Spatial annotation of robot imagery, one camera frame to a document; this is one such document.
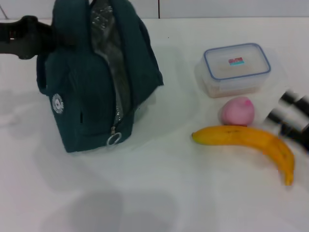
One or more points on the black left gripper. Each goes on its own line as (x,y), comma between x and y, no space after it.
(26,38)

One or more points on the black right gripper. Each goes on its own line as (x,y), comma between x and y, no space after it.
(301,141)

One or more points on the pink peach toy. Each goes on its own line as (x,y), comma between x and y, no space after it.
(236,112)

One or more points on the yellow banana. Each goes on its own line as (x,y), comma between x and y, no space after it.
(241,137)

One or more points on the clear blue-rimmed food container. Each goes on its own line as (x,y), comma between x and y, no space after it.
(231,70)

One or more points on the dark teal insulated lunch bag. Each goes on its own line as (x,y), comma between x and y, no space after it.
(89,96)

